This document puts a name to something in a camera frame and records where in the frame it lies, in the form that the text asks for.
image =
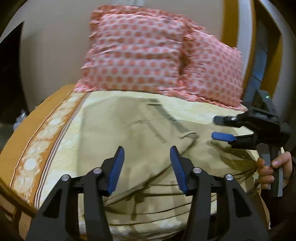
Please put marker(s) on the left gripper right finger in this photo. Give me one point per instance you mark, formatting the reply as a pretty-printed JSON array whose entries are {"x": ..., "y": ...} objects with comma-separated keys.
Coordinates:
[{"x": 220, "y": 209}]

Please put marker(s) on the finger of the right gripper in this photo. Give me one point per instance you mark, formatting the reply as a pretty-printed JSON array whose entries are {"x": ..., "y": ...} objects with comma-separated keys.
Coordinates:
[
  {"x": 226, "y": 137},
  {"x": 225, "y": 120}
]

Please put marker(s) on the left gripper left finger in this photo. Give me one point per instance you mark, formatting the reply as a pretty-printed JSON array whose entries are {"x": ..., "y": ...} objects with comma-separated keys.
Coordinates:
[{"x": 57, "y": 219}]

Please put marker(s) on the khaki beige pants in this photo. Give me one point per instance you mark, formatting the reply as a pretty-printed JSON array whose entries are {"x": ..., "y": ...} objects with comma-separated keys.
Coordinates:
[{"x": 147, "y": 192}]

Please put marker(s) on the person's right hand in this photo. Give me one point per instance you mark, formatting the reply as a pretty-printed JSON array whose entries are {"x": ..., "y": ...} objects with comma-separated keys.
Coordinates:
[{"x": 283, "y": 161}]

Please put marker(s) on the rear pink polka-dot pillow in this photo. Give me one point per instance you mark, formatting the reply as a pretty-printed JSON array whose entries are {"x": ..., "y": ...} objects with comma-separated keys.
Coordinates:
[{"x": 212, "y": 74}]

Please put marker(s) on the pink polka-dot pillow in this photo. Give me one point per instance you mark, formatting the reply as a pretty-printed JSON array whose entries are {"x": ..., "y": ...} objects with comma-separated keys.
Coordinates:
[
  {"x": 212, "y": 74},
  {"x": 134, "y": 49}
]

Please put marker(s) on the yellow floral bed sheet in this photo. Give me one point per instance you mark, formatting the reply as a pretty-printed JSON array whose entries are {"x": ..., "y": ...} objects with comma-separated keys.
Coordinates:
[{"x": 45, "y": 146}]

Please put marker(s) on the front pink polka-dot pillow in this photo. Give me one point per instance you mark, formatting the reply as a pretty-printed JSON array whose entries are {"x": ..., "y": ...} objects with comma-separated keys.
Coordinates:
[{"x": 134, "y": 49}]

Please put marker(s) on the wooden door frame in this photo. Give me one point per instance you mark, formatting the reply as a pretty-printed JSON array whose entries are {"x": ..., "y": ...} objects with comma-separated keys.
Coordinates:
[{"x": 261, "y": 32}]

